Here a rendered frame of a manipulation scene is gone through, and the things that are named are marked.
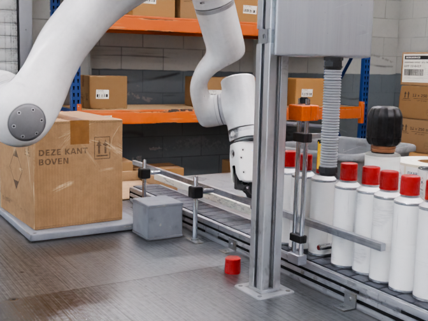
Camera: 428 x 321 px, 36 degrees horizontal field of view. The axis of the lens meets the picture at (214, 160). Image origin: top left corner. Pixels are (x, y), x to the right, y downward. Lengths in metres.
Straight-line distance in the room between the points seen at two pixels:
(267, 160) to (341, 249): 0.23
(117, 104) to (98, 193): 3.32
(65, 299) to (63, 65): 0.44
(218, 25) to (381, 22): 5.98
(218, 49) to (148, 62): 4.45
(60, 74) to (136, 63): 4.61
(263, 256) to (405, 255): 0.27
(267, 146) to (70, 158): 0.63
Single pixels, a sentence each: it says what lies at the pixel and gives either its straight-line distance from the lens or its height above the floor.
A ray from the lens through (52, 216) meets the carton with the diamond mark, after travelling 1.69.
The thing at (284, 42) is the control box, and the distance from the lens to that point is 1.17.
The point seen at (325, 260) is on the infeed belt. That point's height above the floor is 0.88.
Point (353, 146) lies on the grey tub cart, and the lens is 4.46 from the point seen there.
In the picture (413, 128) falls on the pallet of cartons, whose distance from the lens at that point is 5.16.
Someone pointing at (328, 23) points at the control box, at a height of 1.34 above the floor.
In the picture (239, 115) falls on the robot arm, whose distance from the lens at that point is 1.54.
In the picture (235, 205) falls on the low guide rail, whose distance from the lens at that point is 1.69.
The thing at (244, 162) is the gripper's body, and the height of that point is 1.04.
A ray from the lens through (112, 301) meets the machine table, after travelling 1.24.
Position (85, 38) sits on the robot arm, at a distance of 1.30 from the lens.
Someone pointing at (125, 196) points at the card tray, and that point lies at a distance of 2.15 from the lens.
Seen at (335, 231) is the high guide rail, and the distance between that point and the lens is 1.27.
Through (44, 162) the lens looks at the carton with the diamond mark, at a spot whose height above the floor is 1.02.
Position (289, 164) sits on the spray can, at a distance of 1.41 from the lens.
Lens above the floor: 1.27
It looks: 8 degrees down
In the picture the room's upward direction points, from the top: 1 degrees clockwise
